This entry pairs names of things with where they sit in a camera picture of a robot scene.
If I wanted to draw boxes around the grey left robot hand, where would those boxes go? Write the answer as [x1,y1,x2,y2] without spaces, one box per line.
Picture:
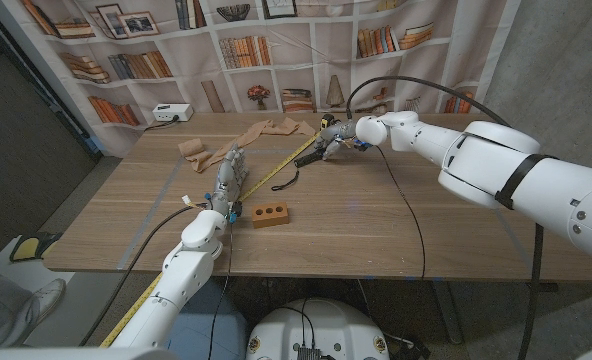
[208,143,250,216]

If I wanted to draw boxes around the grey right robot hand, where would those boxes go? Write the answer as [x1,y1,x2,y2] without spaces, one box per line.
[313,119,362,161]

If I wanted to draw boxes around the black flashlight with lanyard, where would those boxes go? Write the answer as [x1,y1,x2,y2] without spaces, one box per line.
[270,147,330,192]

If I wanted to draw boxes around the beige stocking cloth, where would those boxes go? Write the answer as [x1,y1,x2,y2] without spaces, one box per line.
[177,117,317,174]

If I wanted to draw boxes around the yellow measuring tape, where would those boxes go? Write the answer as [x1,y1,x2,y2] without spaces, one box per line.
[99,113,338,349]

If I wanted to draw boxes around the orange brick block three holes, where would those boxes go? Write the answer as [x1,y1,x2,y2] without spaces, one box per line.
[251,201,291,230]

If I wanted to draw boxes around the printed bookshelf backdrop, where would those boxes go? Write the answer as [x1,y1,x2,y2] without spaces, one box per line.
[0,0,522,159]

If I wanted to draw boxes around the white power box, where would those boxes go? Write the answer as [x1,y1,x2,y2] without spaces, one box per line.
[151,102,195,123]

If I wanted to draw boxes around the blue stool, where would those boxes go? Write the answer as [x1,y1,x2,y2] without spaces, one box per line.
[168,274,250,360]

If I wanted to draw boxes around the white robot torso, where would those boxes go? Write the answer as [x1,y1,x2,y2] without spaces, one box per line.
[244,298,391,360]

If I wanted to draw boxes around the grey table leg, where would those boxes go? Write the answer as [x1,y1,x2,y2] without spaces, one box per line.
[428,279,465,345]

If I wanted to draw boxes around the yellow and black floor pedal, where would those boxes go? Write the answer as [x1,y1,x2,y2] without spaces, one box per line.
[8,231,63,263]

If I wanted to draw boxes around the white shoe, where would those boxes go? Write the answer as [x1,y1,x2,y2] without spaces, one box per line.
[18,278,67,326]

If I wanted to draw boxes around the black power box cable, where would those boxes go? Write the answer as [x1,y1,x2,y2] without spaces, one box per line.
[143,115,181,132]

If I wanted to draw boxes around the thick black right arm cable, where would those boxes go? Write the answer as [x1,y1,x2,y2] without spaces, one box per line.
[344,75,546,360]

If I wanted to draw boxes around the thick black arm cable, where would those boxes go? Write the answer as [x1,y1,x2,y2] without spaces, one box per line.
[344,75,546,360]
[78,203,210,347]

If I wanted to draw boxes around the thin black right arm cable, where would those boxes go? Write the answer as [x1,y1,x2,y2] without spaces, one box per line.
[375,144,427,280]

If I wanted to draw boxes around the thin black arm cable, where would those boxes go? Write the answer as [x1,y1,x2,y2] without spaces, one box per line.
[206,219,235,360]
[375,144,427,280]

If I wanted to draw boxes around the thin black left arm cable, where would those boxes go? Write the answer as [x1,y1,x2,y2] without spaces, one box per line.
[206,219,235,360]

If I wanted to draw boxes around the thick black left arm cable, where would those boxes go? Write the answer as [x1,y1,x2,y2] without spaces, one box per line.
[78,203,210,347]

